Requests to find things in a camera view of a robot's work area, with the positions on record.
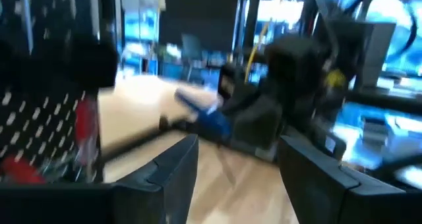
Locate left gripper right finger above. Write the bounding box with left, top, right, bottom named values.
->
left=278, top=134, right=403, bottom=224

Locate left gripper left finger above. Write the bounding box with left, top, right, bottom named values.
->
left=111, top=134, right=199, bottom=224

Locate black metal table frame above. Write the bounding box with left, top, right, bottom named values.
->
left=98, top=87, right=422, bottom=185

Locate light wooden desk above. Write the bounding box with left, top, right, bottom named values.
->
left=98, top=74, right=225, bottom=152

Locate black metal pegboard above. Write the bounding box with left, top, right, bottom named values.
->
left=0, top=0, right=121, bottom=185

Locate yellow cable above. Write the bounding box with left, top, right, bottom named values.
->
left=243, top=19, right=268, bottom=84

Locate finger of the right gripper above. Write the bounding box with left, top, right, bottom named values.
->
left=219, top=64, right=261, bottom=109
left=230, top=95, right=284, bottom=152

